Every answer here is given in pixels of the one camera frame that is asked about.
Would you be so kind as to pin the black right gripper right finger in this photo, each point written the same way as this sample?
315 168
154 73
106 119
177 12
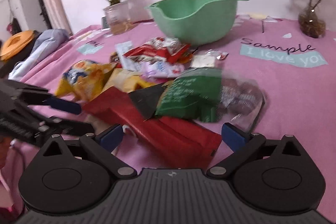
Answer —
245 147

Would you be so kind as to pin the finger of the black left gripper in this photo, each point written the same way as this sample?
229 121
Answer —
64 105
56 125

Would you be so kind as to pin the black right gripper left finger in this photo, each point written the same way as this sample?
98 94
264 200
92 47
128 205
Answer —
100 147

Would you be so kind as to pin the yellow blue chips bag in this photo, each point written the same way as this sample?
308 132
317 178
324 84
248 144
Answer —
84 80

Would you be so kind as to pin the black triangular snack packet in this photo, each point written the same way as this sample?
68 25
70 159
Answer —
145 100

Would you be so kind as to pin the dark red snack bag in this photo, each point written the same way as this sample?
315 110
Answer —
180 143

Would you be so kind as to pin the green snack bag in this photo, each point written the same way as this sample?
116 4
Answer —
195 94

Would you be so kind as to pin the long gold red snack pack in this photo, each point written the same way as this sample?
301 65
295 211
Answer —
126 81

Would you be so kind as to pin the clear nougat packet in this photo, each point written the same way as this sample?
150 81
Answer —
208 59

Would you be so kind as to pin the pink white small candy packet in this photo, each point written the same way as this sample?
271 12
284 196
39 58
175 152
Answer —
161 70

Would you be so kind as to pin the red white candy bag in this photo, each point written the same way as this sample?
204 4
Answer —
159 49

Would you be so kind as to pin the white sachet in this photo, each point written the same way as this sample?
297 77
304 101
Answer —
128 64

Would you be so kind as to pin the orange round lid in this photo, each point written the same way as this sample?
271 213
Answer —
15 44

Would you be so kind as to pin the light blue folded cloth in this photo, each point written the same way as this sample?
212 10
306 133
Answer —
47 42

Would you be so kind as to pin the brown cookie snack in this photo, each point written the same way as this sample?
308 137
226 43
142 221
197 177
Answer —
115 60

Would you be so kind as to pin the small white digital clock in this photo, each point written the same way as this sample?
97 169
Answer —
104 23

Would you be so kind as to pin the green plastic bowl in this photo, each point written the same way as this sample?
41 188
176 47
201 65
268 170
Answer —
197 22

